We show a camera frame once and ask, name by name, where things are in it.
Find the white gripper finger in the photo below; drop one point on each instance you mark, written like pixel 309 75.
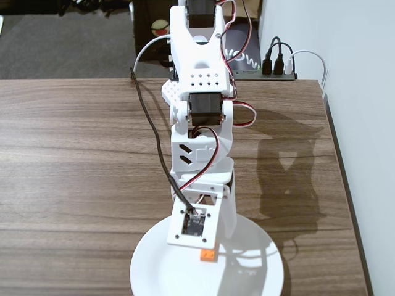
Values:
pixel 230 212

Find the orange lego block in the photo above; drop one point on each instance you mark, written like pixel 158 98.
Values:
pixel 208 256

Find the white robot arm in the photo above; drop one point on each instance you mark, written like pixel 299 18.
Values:
pixel 197 52

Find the white round plate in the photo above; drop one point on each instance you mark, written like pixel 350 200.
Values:
pixel 172 271

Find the black power strip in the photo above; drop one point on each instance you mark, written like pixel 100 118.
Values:
pixel 247 75

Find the dark bag with WOW print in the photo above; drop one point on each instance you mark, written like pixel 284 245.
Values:
pixel 243 43

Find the round red white sticker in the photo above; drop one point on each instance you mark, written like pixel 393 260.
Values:
pixel 160 28

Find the dark cabinet box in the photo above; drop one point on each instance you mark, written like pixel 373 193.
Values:
pixel 142 18

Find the brown paper bag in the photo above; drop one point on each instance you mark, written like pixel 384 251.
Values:
pixel 254 7

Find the black furniture strip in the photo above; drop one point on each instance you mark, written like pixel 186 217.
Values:
pixel 31 6

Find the white object edge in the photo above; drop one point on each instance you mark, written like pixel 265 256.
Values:
pixel 1 24

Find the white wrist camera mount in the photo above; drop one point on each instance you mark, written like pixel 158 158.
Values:
pixel 194 228

